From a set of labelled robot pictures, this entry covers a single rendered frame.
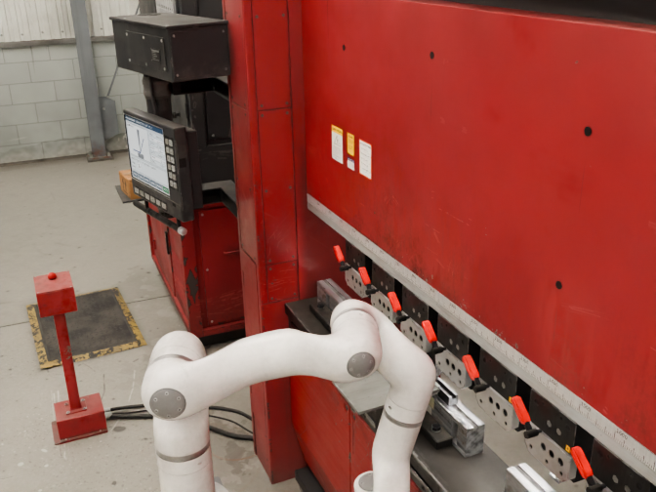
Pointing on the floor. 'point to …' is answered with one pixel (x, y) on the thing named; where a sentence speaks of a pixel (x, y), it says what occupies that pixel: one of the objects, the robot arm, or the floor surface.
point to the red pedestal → (67, 427)
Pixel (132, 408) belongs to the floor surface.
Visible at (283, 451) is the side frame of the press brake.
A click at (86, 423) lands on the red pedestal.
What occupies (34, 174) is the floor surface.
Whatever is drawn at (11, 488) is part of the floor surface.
